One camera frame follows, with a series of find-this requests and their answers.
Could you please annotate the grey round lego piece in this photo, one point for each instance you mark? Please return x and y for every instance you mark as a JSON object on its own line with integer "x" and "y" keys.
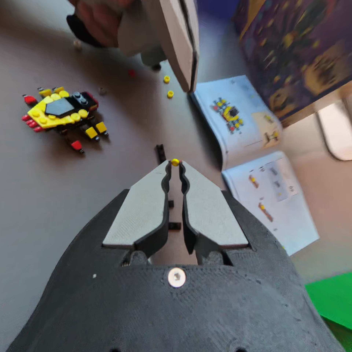
{"x": 102, "y": 91}

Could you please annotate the purple lego set box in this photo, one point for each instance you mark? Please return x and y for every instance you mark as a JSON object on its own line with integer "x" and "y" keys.
{"x": 297, "y": 49}

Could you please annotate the red small lego piece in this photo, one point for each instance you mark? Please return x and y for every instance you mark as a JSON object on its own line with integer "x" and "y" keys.
{"x": 132, "y": 73}

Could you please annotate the lego instruction booklet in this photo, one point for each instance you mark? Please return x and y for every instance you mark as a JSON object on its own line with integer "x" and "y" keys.
{"x": 242, "y": 132}

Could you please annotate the white rounded board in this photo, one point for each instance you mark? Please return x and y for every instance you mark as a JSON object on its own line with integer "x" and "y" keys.
{"x": 335, "y": 129}

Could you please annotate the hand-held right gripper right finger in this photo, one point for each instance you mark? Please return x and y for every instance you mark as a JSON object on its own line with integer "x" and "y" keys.
{"x": 211, "y": 217}

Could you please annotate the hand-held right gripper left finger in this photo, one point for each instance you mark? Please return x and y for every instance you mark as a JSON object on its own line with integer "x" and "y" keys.
{"x": 137, "y": 214}

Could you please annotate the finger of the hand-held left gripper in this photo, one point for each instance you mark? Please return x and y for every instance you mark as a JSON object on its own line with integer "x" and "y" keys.
{"x": 196, "y": 27}
{"x": 176, "y": 38}

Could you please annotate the beige small lego piece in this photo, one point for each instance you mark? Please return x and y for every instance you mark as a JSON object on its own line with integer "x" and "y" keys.
{"x": 77, "y": 44}

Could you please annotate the yellow black lego model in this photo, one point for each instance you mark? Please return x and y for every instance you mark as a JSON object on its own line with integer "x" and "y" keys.
{"x": 55, "y": 112}

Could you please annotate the black lego hinge piece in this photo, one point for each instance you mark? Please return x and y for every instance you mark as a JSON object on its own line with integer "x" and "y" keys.
{"x": 161, "y": 152}

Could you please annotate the green plastic bin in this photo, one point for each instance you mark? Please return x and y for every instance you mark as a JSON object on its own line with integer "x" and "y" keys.
{"x": 332, "y": 297}

